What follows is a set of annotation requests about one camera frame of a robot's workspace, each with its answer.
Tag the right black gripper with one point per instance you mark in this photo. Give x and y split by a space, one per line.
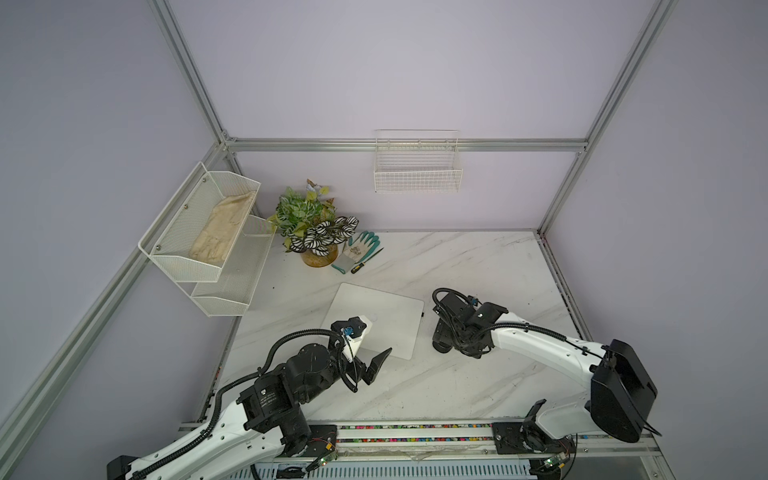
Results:
443 332

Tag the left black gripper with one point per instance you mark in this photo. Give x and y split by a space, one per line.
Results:
357 371

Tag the white laptop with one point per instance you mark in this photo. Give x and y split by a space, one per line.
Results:
393 320

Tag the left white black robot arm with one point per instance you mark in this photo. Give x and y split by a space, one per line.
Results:
258 417

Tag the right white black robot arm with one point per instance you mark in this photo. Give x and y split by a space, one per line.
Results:
616 395

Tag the small black yellow screwdriver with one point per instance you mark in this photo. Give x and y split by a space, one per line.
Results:
361 264

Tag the teal white work glove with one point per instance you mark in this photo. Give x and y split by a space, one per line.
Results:
356 251

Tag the potted green striped plant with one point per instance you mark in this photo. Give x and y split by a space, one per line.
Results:
308 221

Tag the lower white mesh shelf bin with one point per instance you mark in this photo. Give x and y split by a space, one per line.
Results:
233 293

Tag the white mesh shelf bin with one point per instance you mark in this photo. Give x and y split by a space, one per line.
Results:
169 239
233 293

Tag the beige cloth in bin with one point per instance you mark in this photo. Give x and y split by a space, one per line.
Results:
213 244

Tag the upper white mesh shelf bin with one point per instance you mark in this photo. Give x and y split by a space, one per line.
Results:
169 239

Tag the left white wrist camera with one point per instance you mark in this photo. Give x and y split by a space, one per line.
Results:
353 332

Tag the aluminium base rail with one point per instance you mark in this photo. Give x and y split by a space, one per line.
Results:
454 449

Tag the white wire wall basket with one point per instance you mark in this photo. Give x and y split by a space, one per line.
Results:
417 161

